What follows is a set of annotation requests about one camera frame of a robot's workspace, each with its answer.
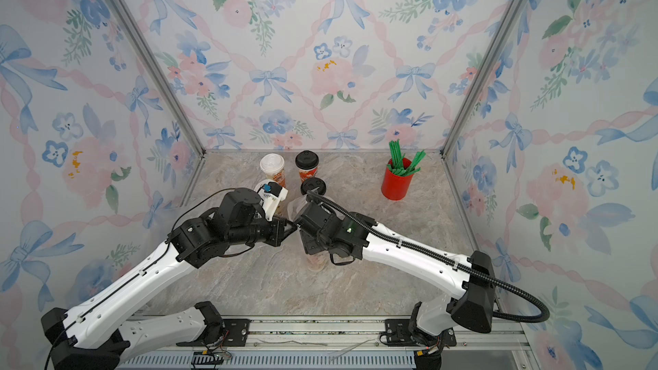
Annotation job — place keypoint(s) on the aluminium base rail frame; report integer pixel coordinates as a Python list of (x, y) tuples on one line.
[(344, 342)]

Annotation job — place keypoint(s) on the back black-lid red cup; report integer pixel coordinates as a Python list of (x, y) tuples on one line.
[(307, 163)]

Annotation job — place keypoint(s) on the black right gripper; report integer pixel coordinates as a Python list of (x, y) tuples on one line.
[(304, 217)]

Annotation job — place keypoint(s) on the back left white-lid cup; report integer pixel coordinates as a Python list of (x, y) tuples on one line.
[(273, 166)]

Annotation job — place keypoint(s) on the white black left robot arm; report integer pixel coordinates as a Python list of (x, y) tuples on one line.
[(99, 333)]

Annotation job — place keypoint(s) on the green wrapped straws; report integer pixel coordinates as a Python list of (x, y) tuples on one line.
[(397, 166)]

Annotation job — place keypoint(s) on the left aluminium corner post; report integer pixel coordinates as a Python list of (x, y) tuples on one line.
[(149, 61)]

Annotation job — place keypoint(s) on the front black-lid red cup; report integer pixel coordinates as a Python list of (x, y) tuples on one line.
[(313, 184)]

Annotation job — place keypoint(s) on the black-lid red cup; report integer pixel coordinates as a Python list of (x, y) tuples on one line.
[(307, 163), (313, 184)]

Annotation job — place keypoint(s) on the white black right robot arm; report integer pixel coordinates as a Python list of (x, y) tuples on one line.
[(464, 299)]

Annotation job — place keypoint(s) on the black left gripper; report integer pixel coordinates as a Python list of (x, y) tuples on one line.
[(278, 231)]

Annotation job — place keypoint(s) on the aluminium corner post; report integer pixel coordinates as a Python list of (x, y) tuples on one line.
[(149, 61), (498, 42)]

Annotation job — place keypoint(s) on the right aluminium corner post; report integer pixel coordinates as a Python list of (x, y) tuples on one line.
[(498, 42)]

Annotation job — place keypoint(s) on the red straw holder cup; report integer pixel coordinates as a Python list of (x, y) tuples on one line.
[(395, 187)]

